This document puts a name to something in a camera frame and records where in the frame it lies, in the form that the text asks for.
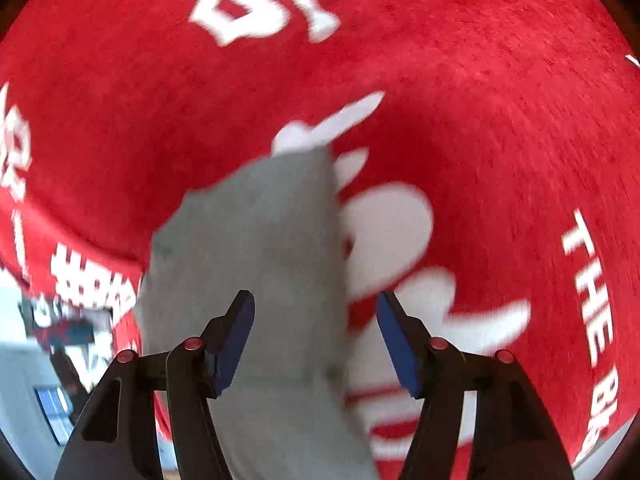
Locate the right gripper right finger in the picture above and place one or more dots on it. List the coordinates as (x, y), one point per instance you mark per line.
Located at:
(513, 434)

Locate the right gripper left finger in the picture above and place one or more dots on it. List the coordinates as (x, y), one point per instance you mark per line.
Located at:
(116, 435)

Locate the grey knit sweater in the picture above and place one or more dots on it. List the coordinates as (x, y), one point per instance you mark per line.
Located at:
(272, 229)

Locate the red printed blanket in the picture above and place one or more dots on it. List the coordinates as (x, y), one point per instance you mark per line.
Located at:
(485, 157)

